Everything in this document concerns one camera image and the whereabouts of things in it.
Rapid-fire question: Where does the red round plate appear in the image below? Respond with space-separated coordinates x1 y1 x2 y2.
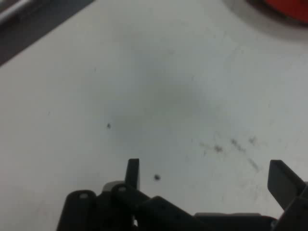
245 0 308 26

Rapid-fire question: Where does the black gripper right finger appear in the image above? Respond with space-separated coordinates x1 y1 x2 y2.
267 159 308 231

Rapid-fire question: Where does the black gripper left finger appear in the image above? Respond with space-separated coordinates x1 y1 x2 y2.
56 158 196 231

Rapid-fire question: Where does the silver metal rail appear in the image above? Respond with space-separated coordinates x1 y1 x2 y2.
0 0 33 25

